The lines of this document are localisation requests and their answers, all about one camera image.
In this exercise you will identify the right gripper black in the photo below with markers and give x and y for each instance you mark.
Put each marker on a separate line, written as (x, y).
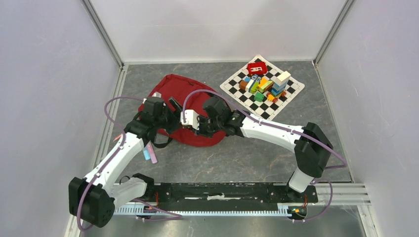
(200, 131)

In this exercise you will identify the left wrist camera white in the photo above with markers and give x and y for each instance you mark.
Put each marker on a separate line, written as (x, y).
(157, 94)

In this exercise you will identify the yellow green toy block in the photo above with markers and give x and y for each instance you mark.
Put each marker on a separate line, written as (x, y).
(264, 85)

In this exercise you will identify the red backpack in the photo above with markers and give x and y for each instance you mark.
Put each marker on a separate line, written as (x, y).
(179, 87)

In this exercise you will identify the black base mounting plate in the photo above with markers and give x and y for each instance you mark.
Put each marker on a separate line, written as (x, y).
(226, 196)

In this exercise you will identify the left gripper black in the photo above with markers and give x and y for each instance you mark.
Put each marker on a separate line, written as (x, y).
(175, 115)

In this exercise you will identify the white blue block tower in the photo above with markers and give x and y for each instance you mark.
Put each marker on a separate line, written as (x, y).
(280, 83)

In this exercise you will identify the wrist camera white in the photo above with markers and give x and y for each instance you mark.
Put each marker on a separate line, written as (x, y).
(157, 94)
(189, 118)

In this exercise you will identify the red toy block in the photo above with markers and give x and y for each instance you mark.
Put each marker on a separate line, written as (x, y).
(257, 68)

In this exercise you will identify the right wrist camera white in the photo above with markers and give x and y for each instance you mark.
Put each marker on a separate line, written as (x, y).
(189, 118)

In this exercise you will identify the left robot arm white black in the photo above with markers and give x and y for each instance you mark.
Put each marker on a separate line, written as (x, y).
(94, 198)

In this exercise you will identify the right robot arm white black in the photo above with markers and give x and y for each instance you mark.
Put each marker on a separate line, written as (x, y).
(311, 147)

